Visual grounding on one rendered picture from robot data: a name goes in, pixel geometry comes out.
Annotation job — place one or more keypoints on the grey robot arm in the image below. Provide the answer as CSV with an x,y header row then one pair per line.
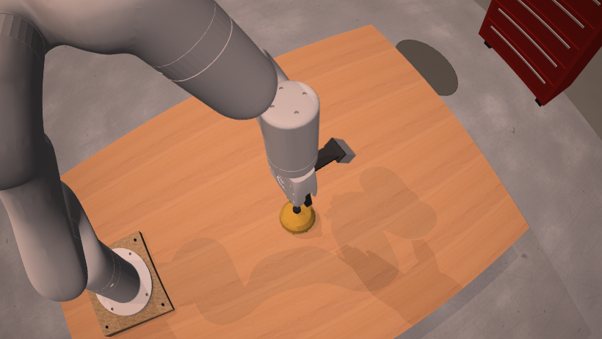
x,y
196,45

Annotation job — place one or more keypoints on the golden dome bell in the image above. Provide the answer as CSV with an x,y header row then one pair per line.
x,y
297,220

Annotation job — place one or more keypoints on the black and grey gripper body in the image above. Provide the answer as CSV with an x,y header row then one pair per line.
x,y
297,188

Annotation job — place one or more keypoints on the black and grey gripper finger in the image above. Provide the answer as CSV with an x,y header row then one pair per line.
x,y
308,200

